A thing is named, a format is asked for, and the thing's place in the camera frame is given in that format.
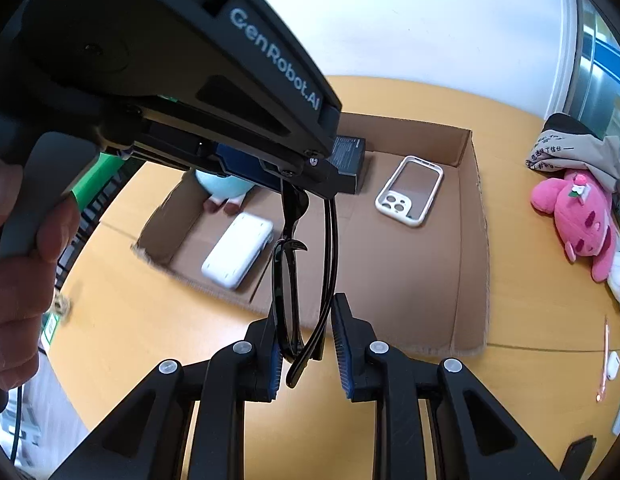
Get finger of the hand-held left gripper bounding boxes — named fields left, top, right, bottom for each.
left=260, top=152, right=361, bottom=199
left=214, top=141, right=283, bottom=192

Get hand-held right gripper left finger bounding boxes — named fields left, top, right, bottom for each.
left=50, top=317, right=285, bottom=480

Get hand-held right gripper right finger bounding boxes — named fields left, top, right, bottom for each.
left=331, top=292, right=565, bottom=480

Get black rectangular box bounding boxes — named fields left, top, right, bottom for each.
left=327, top=135, right=367, bottom=196

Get black glasses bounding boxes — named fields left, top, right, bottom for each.
left=271, top=180, right=339, bottom=390

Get white phone case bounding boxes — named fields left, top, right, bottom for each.
left=375, top=155, right=445, bottom=229

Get white power bank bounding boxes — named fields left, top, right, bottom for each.
left=201, top=212, right=275, bottom=290

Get cardboard box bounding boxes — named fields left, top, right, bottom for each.
left=132, top=110, right=490, bottom=359

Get wooden desktop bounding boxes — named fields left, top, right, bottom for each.
left=40, top=75, right=620, bottom=480

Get person's left hand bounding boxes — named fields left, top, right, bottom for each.
left=0, top=152, right=83, bottom=392

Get teal plush toy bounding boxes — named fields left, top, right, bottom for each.
left=195, top=169, right=257, bottom=214

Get green object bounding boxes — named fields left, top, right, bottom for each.
left=70, top=152, right=132, bottom=212

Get flat black item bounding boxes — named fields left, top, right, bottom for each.
left=560, top=435, right=598, bottom=480

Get pink pen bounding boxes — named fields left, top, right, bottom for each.
left=596, top=316, right=611, bottom=404

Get beige printed cloth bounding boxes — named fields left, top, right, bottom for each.
left=526, top=112, right=620, bottom=194

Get pink plush toy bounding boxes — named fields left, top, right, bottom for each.
left=530, top=169, right=619, bottom=284

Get blue window banner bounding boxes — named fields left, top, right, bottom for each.
left=592, top=22, right=620, bottom=93

